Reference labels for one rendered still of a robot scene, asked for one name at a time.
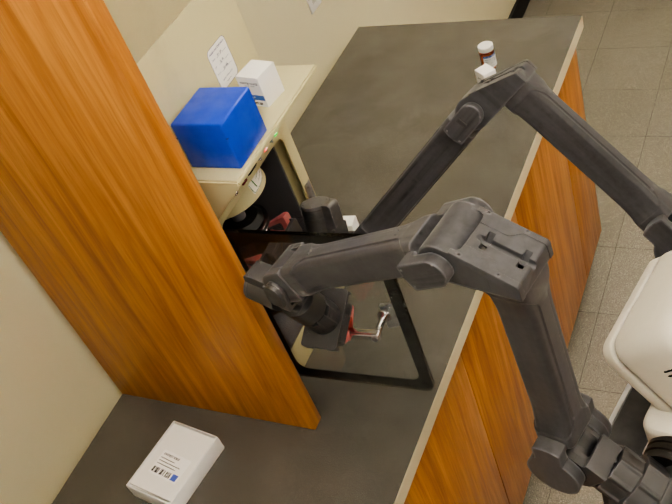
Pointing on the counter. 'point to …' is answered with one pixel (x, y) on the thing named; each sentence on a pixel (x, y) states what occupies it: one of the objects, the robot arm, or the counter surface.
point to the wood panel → (127, 223)
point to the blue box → (219, 127)
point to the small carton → (261, 81)
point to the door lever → (371, 329)
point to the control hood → (292, 82)
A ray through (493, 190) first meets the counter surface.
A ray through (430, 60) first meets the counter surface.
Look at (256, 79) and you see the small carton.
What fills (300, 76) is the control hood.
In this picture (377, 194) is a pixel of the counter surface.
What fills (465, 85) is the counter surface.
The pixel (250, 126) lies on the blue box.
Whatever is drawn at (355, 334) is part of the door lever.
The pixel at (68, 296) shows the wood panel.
